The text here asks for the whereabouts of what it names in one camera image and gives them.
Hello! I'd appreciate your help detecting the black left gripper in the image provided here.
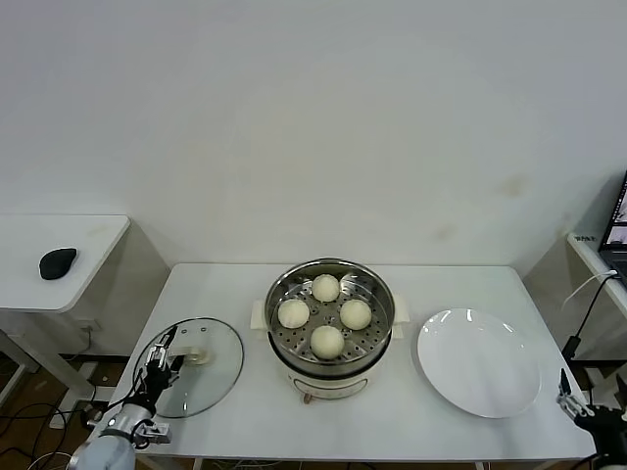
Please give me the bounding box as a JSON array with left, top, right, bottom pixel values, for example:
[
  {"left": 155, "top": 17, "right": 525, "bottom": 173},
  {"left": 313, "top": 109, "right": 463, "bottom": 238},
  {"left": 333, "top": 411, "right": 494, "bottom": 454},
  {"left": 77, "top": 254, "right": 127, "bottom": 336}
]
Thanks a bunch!
[{"left": 139, "top": 325, "right": 186, "bottom": 410}]

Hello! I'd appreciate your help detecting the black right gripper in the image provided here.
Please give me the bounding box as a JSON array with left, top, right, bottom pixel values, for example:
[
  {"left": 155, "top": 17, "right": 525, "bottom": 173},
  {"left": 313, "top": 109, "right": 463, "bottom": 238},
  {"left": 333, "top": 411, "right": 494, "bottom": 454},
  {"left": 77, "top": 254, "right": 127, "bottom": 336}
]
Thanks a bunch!
[{"left": 555, "top": 366, "right": 627, "bottom": 459}]

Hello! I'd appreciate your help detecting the round glass pot lid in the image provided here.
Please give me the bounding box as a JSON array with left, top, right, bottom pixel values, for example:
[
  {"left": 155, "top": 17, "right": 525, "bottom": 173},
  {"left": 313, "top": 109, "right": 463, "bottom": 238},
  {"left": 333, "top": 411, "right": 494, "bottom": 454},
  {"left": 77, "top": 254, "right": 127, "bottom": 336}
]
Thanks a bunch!
[{"left": 130, "top": 316, "right": 245, "bottom": 419}]

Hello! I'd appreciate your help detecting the white steamed baozi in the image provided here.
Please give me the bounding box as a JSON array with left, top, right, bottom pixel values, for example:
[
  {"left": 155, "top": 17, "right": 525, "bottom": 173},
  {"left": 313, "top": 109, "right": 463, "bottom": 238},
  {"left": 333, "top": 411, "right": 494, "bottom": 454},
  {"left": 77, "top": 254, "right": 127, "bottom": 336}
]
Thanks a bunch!
[
  {"left": 310, "top": 324, "right": 345, "bottom": 360},
  {"left": 339, "top": 299, "right": 372, "bottom": 330},
  {"left": 277, "top": 299, "right": 311, "bottom": 329},
  {"left": 313, "top": 273, "right": 340, "bottom": 303}
]

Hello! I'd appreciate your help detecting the perforated steel steamer basket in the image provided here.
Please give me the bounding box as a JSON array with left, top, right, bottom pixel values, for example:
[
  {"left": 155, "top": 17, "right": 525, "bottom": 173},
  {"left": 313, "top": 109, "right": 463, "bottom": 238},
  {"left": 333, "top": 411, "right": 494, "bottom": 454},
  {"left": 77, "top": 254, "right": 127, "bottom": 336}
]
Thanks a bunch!
[{"left": 265, "top": 258, "right": 396, "bottom": 364}]

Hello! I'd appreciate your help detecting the round white plate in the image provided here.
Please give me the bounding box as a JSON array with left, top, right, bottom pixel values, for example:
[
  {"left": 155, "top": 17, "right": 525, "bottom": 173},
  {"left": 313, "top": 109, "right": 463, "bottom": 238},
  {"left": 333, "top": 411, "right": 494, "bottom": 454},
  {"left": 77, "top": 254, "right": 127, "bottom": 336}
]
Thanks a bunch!
[{"left": 417, "top": 307, "right": 543, "bottom": 419}]

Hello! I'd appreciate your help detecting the white side table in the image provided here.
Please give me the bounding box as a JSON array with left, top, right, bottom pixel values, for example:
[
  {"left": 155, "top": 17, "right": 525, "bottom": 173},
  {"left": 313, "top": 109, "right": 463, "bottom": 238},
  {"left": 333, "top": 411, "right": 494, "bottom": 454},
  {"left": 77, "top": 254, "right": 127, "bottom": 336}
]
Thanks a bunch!
[{"left": 0, "top": 213, "right": 171, "bottom": 407}]

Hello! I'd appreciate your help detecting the black computer mouse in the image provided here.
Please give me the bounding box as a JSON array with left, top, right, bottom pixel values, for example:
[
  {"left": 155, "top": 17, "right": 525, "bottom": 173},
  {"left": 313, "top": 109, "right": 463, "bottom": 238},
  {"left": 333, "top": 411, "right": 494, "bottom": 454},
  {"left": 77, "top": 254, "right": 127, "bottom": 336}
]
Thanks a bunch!
[{"left": 38, "top": 247, "right": 78, "bottom": 281}]

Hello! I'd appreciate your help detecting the cream electric cooker base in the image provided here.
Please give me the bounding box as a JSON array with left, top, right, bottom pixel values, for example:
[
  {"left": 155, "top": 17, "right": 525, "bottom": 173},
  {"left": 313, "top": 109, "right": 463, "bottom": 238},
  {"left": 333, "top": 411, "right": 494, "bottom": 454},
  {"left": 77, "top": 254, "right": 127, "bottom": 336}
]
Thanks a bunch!
[{"left": 251, "top": 293, "right": 411, "bottom": 405}]

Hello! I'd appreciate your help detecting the dark laptop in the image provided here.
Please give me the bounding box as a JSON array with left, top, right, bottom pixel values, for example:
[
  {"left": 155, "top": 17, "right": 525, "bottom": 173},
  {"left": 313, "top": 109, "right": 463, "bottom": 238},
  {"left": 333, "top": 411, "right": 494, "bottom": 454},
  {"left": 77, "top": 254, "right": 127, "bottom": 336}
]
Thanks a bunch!
[{"left": 598, "top": 169, "right": 627, "bottom": 284}]

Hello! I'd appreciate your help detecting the black power adapter cable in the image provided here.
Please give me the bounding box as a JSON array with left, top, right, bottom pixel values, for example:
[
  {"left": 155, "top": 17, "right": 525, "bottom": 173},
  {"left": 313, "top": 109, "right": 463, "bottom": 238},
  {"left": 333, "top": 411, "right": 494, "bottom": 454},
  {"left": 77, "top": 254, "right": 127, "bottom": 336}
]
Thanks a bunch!
[{"left": 561, "top": 273, "right": 619, "bottom": 363}]

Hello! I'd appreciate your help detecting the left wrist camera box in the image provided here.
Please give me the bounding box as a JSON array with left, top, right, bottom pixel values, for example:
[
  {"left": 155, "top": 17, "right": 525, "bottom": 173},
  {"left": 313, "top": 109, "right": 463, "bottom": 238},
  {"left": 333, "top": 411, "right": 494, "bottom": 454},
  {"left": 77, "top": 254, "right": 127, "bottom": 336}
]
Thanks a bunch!
[{"left": 130, "top": 419, "right": 173, "bottom": 446}]

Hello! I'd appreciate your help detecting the white cable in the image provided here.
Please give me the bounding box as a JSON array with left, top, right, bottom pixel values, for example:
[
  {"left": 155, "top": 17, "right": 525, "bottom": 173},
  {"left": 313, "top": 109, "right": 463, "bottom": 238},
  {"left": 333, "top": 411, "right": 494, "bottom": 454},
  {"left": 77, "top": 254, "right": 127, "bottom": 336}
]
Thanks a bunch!
[{"left": 561, "top": 269, "right": 619, "bottom": 310}]

